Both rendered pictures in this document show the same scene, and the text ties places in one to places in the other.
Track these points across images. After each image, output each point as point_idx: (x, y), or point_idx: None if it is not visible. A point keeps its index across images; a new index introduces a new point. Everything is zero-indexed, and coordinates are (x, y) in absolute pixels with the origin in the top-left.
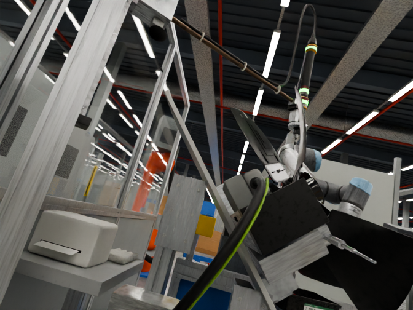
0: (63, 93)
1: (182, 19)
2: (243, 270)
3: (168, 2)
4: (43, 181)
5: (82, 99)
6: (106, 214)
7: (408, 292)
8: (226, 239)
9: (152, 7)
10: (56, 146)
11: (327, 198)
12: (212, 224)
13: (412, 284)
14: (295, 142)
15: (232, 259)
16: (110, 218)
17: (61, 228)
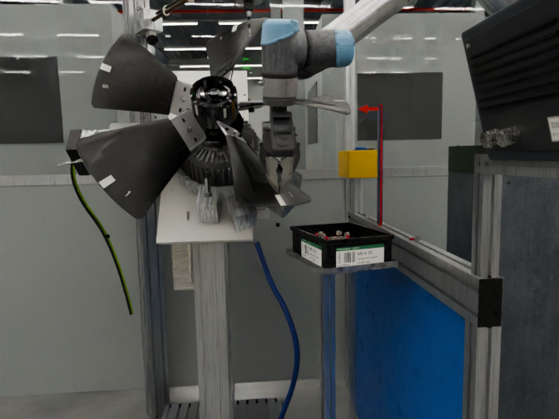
0: (131, 119)
1: (155, 12)
2: (471, 226)
3: (140, 17)
4: None
5: (134, 116)
6: (310, 177)
7: (96, 181)
8: (452, 177)
9: (138, 32)
10: None
11: (307, 69)
12: (347, 160)
13: (91, 174)
14: (248, 23)
15: (458, 210)
16: (327, 179)
17: None
